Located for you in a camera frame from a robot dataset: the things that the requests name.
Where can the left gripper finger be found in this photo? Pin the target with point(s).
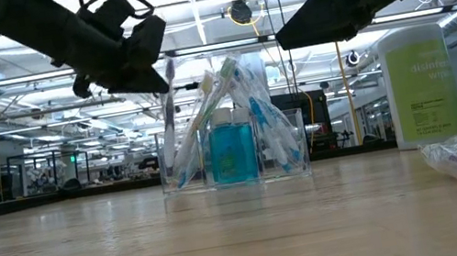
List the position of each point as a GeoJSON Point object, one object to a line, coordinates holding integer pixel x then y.
{"type": "Point", "coordinates": [137, 82]}
{"type": "Point", "coordinates": [146, 41]}

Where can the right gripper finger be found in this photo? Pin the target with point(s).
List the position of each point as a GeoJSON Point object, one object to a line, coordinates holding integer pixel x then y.
{"type": "Point", "coordinates": [321, 15]}

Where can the green toothbrush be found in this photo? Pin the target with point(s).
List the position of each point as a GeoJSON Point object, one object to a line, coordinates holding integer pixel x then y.
{"type": "Point", "coordinates": [228, 67]}

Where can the clear acrylic organizer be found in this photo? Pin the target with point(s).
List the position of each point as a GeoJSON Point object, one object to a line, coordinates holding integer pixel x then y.
{"type": "Point", "coordinates": [302, 167]}

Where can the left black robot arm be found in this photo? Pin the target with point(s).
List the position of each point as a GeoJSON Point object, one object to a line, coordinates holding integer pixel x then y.
{"type": "Point", "coordinates": [6, 21]}

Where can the round black lamp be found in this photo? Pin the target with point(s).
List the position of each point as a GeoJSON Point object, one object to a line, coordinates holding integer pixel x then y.
{"type": "Point", "coordinates": [352, 58]}

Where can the yellow pole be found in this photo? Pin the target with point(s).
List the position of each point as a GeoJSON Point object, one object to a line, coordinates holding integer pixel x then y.
{"type": "Point", "coordinates": [347, 94]}

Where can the background robot workstation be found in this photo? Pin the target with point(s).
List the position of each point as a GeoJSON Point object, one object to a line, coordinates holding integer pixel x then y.
{"type": "Point", "coordinates": [45, 175]}

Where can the disinfectant wipes canister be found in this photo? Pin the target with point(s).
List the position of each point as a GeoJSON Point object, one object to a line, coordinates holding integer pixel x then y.
{"type": "Point", "coordinates": [427, 104]}

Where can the round black camera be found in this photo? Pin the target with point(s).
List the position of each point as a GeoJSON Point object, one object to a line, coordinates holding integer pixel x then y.
{"type": "Point", "coordinates": [240, 12]}

